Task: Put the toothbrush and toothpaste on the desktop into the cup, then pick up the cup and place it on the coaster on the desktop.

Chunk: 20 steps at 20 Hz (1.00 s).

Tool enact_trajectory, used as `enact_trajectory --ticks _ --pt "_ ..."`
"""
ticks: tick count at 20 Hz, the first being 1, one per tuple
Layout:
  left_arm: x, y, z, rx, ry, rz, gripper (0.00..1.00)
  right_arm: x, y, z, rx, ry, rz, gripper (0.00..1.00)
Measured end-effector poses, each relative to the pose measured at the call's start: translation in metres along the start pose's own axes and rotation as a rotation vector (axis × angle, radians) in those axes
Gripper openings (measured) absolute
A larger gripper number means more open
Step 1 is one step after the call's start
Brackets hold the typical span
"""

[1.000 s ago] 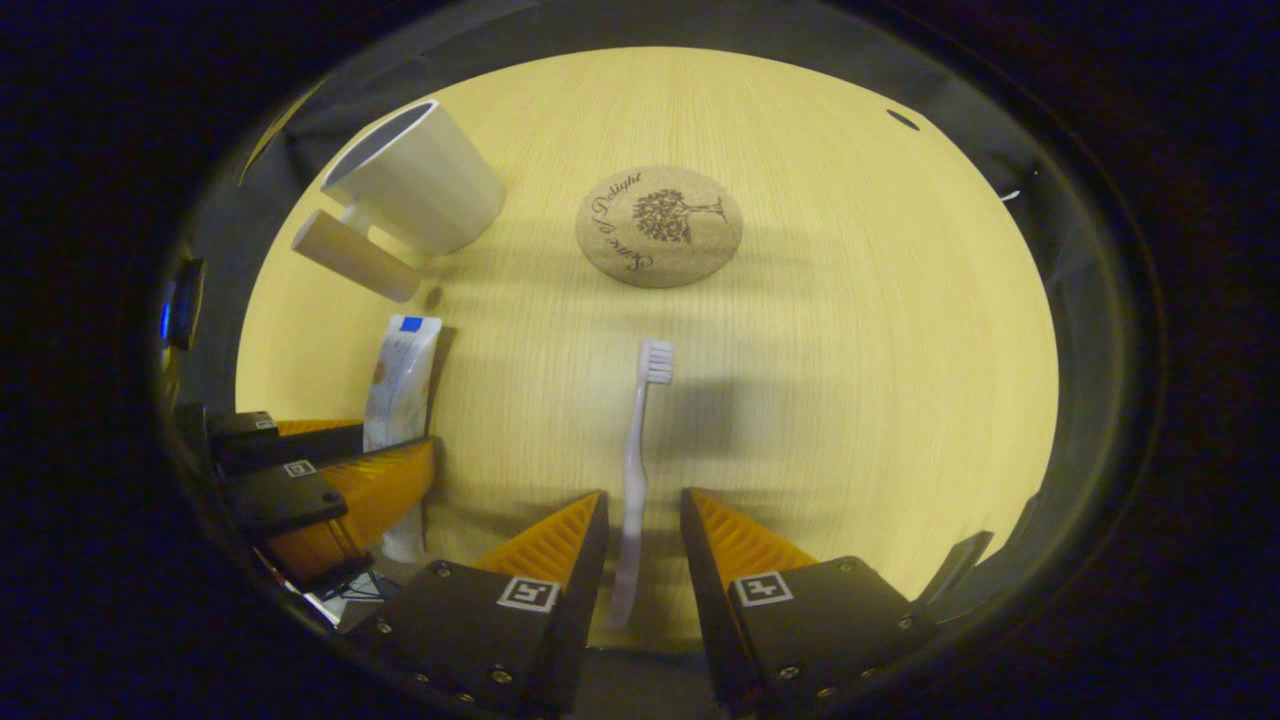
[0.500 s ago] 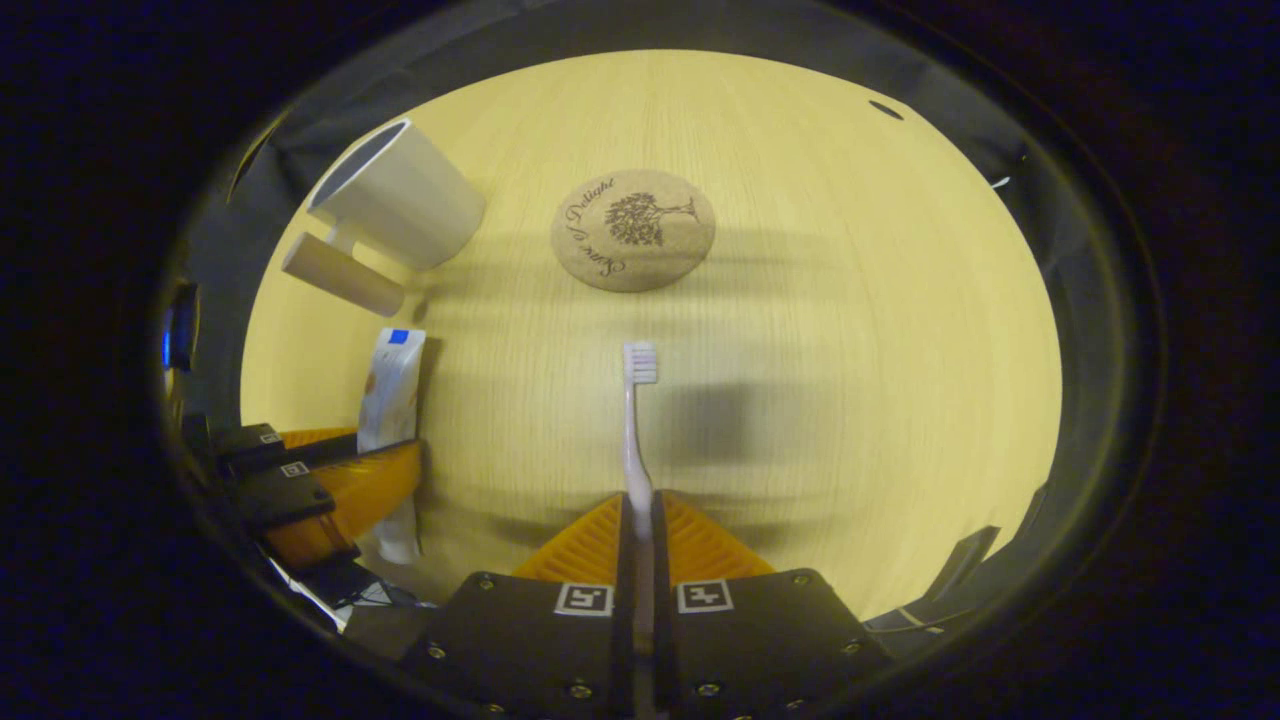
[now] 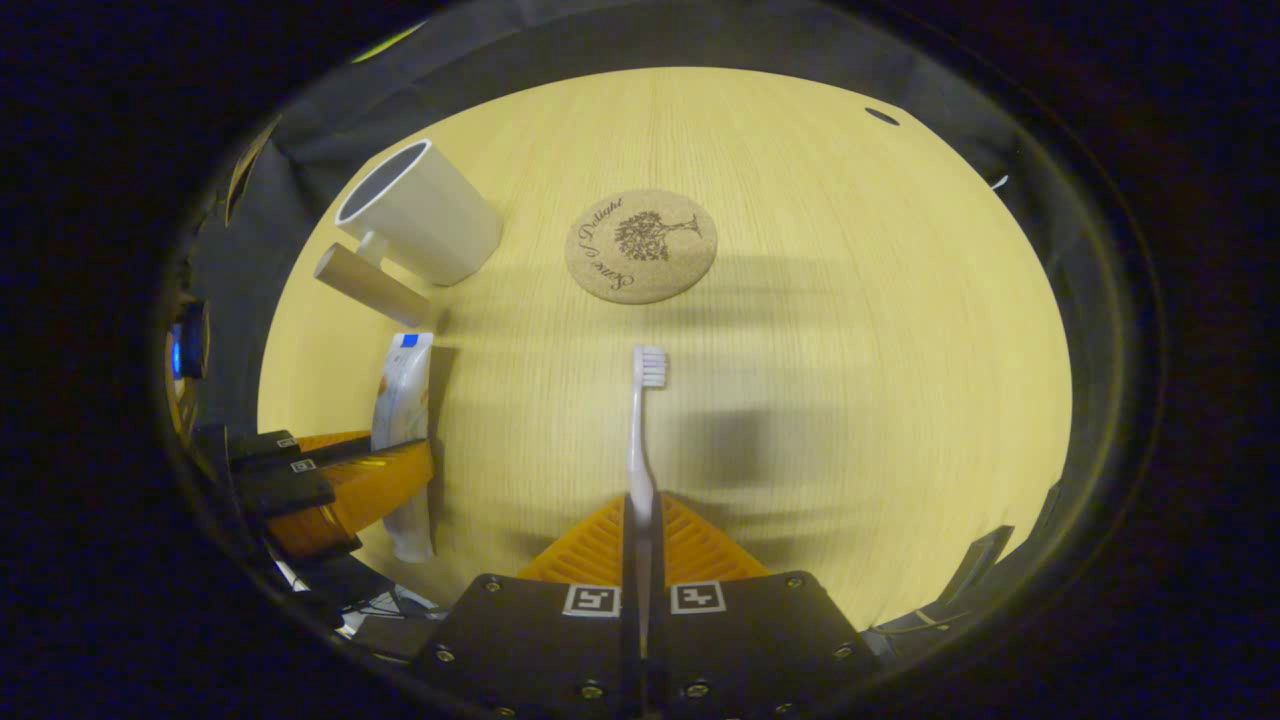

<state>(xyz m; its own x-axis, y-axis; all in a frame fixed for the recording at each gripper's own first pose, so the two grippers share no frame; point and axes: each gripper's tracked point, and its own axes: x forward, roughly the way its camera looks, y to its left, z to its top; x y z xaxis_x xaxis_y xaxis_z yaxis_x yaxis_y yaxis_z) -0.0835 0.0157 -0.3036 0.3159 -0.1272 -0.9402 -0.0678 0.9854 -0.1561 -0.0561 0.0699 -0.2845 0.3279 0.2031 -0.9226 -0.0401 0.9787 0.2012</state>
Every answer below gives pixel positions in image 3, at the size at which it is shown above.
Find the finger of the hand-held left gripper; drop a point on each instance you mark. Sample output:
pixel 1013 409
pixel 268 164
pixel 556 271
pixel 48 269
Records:
pixel 265 447
pixel 290 490

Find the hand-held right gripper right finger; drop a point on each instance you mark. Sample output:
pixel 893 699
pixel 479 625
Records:
pixel 750 650

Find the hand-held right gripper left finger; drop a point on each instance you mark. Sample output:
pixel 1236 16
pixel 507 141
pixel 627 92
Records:
pixel 540 650

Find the white toothpaste tube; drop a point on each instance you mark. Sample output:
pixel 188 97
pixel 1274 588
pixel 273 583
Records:
pixel 400 400

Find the pink toothbrush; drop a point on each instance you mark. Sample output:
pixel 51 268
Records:
pixel 640 450

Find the white cup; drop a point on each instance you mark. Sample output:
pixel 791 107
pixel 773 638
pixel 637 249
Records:
pixel 430 220

